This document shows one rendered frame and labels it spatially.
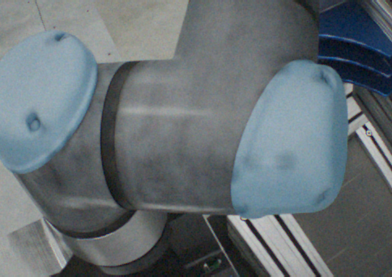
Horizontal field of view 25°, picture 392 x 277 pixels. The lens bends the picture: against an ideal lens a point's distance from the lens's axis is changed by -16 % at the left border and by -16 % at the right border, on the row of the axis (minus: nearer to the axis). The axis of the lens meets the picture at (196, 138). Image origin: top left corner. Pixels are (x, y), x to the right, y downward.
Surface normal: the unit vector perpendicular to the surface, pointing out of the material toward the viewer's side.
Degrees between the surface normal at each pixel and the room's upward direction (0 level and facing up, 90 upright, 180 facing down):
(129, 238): 80
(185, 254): 82
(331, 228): 0
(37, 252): 2
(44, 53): 11
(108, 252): 84
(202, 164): 52
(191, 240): 82
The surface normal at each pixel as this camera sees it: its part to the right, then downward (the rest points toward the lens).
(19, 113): -0.26, -0.55
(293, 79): -0.16, -0.72
